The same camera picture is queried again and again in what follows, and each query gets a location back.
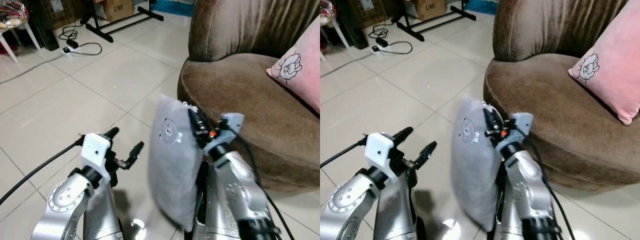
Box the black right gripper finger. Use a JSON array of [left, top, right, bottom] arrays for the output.
[[482, 107, 501, 132], [187, 107, 203, 132]]

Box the grey pillow with round print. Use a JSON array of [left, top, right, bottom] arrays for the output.
[[451, 95, 506, 233], [148, 94, 206, 233]]

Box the brown velvet sofa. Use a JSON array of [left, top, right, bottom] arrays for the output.
[[483, 0, 640, 192], [177, 0, 321, 194]]

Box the black metal floor stand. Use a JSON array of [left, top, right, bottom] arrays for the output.
[[391, 0, 477, 42], [80, 0, 165, 44]]

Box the teal floor mat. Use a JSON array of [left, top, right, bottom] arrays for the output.
[[464, 0, 499, 15], [150, 0, 196, 17]]

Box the pink pillow with cartoon print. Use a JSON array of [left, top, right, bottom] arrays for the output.
[[568, 13, 640, 126], [266, 17, 321, 114]]

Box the white chair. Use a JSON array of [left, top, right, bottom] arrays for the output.
[[0, 19, 42, 64], [320, 19, 351, 63]]

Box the printed cardboard box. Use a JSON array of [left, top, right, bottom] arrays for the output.
[[409, 0, 448, 21], [93, 0, 135, 23]]

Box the dark brown cardboard box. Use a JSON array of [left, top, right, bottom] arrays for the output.
[[349, 0, 387, 28], [39, 0, 77, 30]]

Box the colourful patterned bag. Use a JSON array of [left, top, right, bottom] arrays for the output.
[[0, 0, 29, 32], [320, 0, 337, 27]]

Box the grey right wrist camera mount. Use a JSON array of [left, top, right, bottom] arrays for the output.
[[500, 112, 535, 147], [203, 112, 246, 156]]

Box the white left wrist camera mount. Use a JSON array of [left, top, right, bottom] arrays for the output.
[[364, 132, 397, 182], [80, 132, 113, 182]]

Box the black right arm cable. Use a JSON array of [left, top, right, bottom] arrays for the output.
[[220, 122, 284, 240], [520, 124, 576, 240]]

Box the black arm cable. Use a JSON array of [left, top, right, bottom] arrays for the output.
[[520, 124, 576, 240], [320, 139, 368, 169], [0, 139, 84, 206], [220, 122, 284, 240]]

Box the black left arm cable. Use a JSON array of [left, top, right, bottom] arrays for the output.
[[320, 139, 368, 169], [0, 139, 84, 206]]

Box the black floor cable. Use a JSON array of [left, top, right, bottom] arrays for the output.
[[58, 19, 103, 57], [369, 18, 414, 56]]

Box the grey floor cable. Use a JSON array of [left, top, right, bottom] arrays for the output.
[[320, 51, 374, 79], [0, 52, 64, 84]]

